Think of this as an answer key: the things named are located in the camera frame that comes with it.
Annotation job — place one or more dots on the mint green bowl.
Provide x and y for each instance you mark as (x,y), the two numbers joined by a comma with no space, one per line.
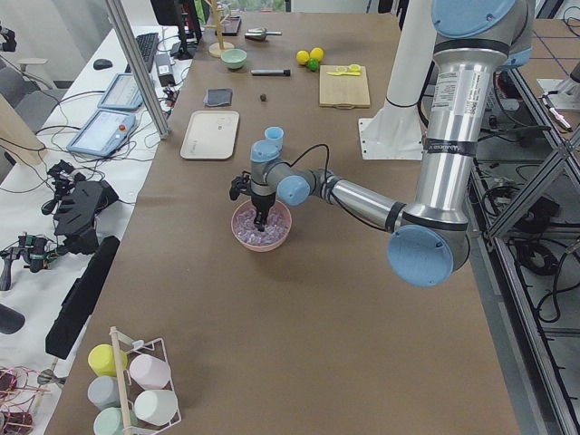
(234,59)

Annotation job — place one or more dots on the yellow lemon outer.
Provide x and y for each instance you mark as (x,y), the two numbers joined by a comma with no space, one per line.
(302,57)

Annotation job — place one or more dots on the black keyboard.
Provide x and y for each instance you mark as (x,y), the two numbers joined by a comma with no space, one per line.
(147,44)

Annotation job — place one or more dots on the black monitor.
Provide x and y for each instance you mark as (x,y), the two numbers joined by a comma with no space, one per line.
(182,14)

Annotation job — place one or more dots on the light blue plastic cup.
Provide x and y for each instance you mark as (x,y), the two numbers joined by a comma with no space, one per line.
(275,135)

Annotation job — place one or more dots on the white cup rack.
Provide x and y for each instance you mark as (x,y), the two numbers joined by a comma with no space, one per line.
(125,349)

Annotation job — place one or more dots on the wooden cutting board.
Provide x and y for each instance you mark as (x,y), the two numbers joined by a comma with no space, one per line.
(343,92)

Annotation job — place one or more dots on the yellow lemon near board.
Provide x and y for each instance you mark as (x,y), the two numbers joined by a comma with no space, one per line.
(317,54)

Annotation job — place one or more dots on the wooden glass stand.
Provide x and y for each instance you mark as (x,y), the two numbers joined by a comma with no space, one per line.
(216,49)

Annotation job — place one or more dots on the steel muddler stick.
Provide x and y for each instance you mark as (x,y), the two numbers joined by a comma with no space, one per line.
(271,72)

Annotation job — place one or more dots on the long black box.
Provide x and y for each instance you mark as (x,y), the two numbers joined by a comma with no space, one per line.
(81,300)

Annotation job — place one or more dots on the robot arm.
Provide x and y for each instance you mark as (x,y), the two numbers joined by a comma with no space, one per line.
(429,239)

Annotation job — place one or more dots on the teach pendant far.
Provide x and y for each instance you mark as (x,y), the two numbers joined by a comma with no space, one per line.
(123,94)

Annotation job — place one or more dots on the grey cup in rack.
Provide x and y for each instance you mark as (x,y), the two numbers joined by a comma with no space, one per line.
(103,393)

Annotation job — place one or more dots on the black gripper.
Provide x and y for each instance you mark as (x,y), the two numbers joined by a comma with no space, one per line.
(262,202)

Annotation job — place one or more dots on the green cup in rack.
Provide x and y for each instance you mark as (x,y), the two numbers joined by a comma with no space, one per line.
(108,422)

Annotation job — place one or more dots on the green lime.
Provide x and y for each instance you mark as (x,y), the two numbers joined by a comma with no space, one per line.
(313,65)

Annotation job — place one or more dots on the yellow cup in rack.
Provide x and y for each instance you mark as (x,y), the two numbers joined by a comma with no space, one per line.
(101,360)

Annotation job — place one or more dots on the pink bowl of ice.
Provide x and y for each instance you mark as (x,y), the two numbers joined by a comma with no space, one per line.
(261,239)

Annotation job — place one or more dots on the yellow plastic knife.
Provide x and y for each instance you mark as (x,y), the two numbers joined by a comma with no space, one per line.
(335,73)

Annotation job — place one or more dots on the pink cup in rack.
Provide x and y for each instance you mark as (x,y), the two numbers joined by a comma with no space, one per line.
(149,372)

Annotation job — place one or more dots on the black computer mouse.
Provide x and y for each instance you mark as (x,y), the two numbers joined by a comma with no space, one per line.
(101,64)

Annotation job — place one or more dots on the white cup in rack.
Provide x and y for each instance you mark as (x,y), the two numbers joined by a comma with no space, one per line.
(156,407)

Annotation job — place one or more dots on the cream rabbit tray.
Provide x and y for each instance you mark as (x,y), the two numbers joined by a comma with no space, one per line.
(210,135)

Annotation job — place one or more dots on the teach pendant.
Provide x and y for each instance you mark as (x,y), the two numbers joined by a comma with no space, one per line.
(103,133)
(123,94)

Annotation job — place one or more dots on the grey folded cloth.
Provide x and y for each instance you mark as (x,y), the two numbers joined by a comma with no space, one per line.
(220,97)

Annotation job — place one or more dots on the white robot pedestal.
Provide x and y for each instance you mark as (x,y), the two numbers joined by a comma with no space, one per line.
(395,133)

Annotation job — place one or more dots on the steel ice scoop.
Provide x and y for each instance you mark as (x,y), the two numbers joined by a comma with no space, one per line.
(260,34)

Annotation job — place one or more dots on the aluminium frame post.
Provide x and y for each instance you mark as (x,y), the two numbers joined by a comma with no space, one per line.
(123,30)

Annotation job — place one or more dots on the teach pendant near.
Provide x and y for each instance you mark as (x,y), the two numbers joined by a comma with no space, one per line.
(103,133)

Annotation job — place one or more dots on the black metal glass rack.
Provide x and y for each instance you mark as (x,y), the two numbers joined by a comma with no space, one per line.
(230,27)

